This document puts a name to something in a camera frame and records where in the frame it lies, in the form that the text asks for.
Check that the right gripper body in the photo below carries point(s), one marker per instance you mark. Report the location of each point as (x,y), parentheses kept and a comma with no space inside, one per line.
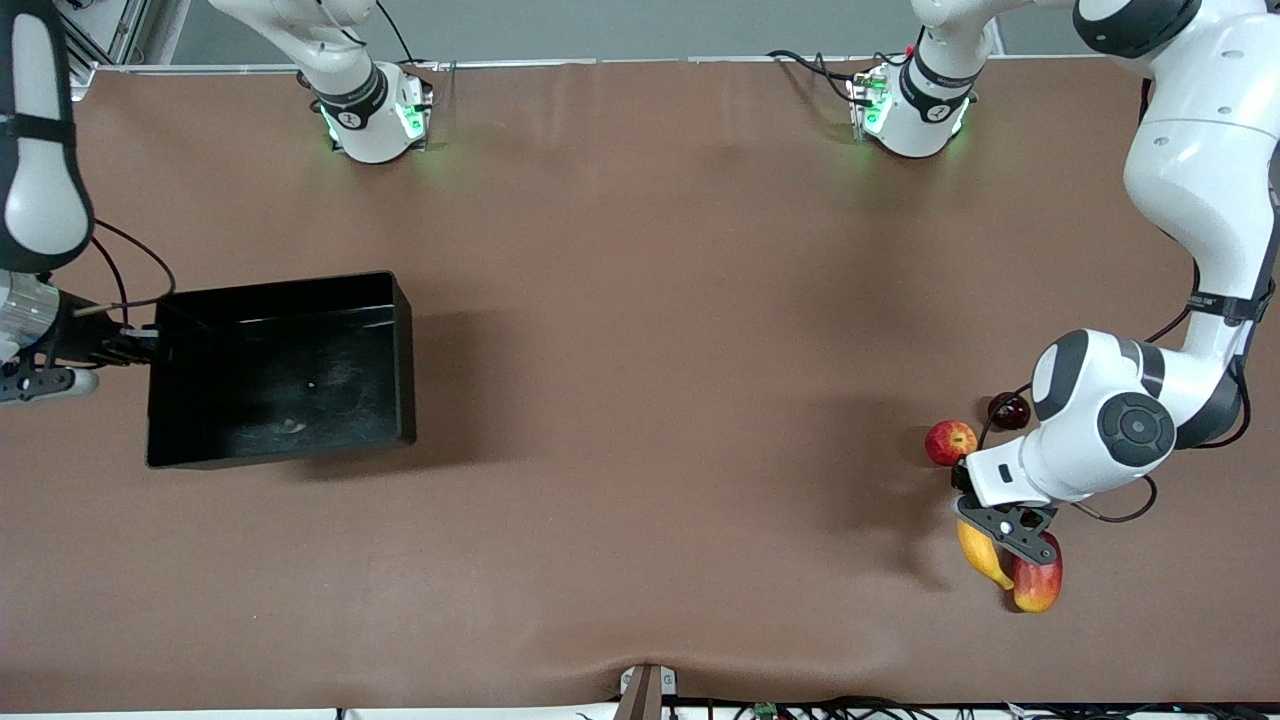
(88,340)

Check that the small red yellow apple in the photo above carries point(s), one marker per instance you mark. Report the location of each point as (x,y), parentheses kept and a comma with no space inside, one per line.
(948,443)

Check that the yellow banana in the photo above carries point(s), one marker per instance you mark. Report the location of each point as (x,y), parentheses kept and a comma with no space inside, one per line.
(980,560)

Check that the black plastic box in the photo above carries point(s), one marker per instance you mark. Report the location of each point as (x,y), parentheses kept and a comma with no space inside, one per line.
(280,400)

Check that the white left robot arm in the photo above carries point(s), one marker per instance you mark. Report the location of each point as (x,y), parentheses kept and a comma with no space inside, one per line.
(1200,170)

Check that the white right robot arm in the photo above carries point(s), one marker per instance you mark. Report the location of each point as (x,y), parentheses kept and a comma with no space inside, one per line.
(365,120)

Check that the dark purple plum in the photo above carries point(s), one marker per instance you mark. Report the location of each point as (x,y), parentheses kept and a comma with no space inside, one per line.
(1005,412)

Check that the red yellow mango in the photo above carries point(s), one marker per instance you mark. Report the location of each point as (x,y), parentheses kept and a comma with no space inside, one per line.
(1040,588)

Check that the brown table mat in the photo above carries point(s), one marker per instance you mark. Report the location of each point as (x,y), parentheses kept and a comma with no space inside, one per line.
(650,450)

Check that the aluminium frame with corner bracket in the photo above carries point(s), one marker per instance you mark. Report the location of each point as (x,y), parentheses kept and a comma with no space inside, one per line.
(82,80)

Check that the metal table clamp bracket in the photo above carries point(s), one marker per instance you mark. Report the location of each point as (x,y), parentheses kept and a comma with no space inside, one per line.
(642,692)

